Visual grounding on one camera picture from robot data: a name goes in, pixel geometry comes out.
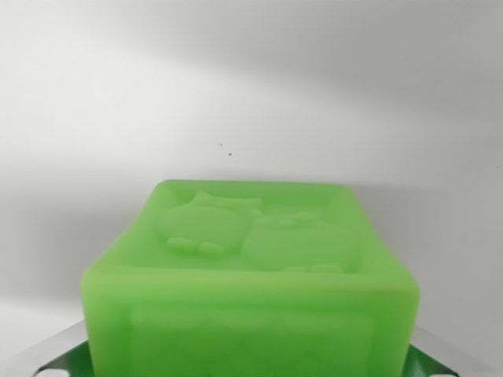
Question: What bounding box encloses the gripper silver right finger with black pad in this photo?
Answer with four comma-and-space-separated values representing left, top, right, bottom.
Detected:
406, 328, 503, 377

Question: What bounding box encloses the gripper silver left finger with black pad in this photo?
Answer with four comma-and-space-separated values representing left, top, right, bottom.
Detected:
0, 318, 92, 377

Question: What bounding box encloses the green embossed soft cube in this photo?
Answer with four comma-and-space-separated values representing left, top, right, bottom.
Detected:
79, 178, 421, 377

